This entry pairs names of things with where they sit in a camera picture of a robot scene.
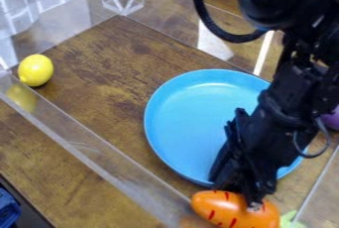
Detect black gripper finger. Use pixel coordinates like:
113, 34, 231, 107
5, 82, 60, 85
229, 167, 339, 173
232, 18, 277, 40
239, 153, 267, 211
209, 139, 243, 192

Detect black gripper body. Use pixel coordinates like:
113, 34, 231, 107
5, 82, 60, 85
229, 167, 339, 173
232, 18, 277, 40
225, 28, 339, 194

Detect orange toy carrot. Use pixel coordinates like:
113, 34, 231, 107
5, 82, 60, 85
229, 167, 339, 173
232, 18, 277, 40
191, 190, 280, 228

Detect blue round plastic tray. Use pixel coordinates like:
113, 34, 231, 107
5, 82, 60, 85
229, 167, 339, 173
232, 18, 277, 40
143, 68, 308, 188

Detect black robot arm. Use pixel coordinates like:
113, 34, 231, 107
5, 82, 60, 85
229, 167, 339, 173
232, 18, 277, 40
209, 0, 339, 209

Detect purple toy eggplant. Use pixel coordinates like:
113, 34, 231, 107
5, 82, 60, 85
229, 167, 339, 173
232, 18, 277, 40
320, 105, 339, 131

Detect blue object at corner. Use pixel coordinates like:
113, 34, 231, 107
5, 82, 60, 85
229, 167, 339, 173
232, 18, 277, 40
0, 188, 21, 228

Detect yellow toy lemon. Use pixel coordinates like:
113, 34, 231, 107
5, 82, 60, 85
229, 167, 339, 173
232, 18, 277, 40
17, 55, 55, 87

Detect clear acrylic enclosure wall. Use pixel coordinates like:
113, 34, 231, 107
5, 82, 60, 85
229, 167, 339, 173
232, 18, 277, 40
0, 0, 281, 228

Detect black braided cable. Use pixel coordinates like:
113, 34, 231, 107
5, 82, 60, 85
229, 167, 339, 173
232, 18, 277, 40
188, 0, 269, 45

